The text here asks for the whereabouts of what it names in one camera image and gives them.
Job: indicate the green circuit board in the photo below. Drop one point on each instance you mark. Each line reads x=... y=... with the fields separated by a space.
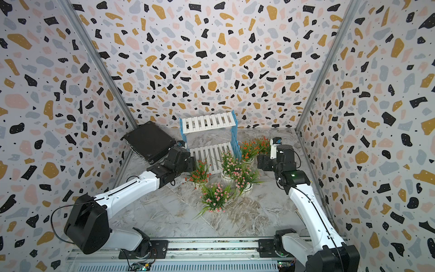
x=141 y=267

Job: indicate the pink flower pot back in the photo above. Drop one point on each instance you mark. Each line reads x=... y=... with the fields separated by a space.
x=230 y=166

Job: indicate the pink flower pot right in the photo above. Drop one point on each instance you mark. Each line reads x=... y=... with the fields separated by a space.
x=245 y=177

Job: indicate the black square box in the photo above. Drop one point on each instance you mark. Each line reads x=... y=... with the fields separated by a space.
x=150 y=142

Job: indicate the pink flower pot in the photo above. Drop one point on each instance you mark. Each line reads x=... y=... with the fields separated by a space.
x=215 y=198
x=230 y=166
x=245 y=177

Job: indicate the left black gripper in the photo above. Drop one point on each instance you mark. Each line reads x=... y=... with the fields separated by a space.
x=191 y=161

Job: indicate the blue white slatted rack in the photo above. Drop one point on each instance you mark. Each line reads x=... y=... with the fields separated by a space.
x=211 y=136

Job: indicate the red flower pot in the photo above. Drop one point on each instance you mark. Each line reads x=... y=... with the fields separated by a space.
x=249 y=150
x=263 y=145
x=200 y=176

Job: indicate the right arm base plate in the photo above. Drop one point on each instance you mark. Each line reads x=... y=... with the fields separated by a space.
x=269 y=248

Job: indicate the aluminium rail frame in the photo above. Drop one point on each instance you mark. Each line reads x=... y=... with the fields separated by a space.
x=190 y=255

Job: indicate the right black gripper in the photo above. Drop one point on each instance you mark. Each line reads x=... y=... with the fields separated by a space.
x=265 y=158

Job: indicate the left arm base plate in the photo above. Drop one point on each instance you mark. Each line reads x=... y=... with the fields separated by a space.
x=148 y=250

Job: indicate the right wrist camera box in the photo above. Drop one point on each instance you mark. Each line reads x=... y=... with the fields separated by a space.
x=274 y=143

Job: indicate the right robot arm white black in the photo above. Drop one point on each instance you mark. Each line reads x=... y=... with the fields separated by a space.
x=327 y=251

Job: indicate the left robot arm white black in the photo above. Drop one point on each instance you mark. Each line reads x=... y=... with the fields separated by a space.
x=88 y=223

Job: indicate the pink flower pot front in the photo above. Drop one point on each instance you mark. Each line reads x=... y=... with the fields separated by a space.
x=215 y=198

